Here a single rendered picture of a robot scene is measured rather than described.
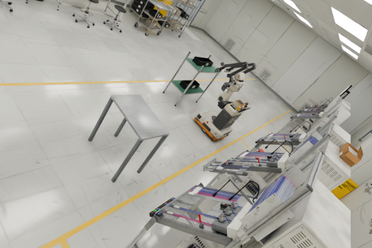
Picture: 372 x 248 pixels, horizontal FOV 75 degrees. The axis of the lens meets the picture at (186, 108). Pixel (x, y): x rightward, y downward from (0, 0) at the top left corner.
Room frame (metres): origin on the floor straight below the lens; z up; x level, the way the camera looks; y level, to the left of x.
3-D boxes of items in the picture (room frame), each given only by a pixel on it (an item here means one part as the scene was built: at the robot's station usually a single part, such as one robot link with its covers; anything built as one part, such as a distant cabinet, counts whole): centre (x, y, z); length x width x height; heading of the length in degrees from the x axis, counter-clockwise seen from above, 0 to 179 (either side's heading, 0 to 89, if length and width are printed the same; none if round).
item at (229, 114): (4.64, -0.77, 0.59); 0.55 x 0.34 x 0.83; 157
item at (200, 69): (5.09, 0.25, 0.55); 0.91 x 0.46 x 1.10; 157
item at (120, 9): (6.11, 2.91, 0.28); 0.54 x 0.52 x 0.57; 90
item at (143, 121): (2.41, 0.39, 0.40); 0.70 x 0.45 x 0.80; 63
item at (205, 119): (4.68, -0.69, 0.16); 0.67 x 0.64 x 0.25; 67
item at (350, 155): (2.82, -1.78, 1.82); 0.68 x 0.30 x 0.20; 157
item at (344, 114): (7.18, -3.40, 0.95); 1.36 x 0.82 x 1.90; 67
